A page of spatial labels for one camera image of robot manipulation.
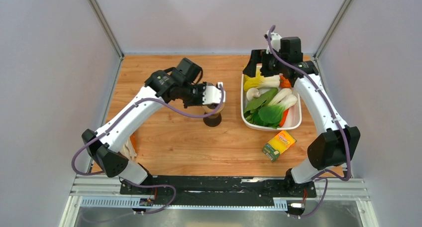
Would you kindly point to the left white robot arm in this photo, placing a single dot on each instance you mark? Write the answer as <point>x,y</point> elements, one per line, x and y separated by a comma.
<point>105,144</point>

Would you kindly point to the white paper coffee filters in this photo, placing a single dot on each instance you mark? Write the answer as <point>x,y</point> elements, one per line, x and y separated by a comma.
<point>128,150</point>

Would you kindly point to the white mushroom toy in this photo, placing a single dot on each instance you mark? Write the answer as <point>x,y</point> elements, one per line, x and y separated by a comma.
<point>252,93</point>

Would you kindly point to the yellow napa cabbage toy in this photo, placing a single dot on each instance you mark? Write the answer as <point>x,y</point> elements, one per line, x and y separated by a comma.
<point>260,81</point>

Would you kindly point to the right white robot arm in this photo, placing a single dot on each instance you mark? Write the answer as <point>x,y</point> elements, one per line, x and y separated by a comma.
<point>336,142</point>

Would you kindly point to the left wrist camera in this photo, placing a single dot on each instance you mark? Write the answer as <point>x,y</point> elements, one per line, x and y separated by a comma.
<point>212,94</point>

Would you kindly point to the orange carrot toy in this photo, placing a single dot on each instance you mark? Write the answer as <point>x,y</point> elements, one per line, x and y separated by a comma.
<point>284,118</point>

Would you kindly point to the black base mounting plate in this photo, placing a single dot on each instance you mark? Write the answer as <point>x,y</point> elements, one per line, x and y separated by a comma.
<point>220,191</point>

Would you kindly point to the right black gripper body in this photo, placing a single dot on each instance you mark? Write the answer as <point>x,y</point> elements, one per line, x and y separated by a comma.
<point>271,65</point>

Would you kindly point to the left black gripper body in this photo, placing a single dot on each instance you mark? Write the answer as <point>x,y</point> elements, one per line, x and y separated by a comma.
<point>192,95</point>

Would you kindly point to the small orange pumpkin toy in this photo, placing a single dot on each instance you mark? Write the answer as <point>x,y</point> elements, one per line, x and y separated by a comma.
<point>284,82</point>

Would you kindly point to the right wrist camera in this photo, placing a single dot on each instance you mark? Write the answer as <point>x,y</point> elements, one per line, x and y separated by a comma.
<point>275,40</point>

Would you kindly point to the brown glass coffee carafe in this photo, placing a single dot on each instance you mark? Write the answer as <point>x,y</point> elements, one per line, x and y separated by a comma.
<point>213,120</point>

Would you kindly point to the aluminium frame rail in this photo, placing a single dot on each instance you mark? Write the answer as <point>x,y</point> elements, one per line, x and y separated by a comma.
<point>102,191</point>

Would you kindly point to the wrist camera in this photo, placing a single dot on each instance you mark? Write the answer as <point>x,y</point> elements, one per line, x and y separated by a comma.
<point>275,40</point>
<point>212,94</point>

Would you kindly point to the white rectangular tray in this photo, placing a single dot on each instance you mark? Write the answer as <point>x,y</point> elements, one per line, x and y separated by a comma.
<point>294,117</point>

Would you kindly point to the yellow green juice box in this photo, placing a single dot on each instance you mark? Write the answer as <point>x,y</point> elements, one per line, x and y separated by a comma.
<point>278,145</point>

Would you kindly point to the green bok choy toy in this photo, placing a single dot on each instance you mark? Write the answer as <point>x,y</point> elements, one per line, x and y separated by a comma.
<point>270,116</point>
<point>269,97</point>

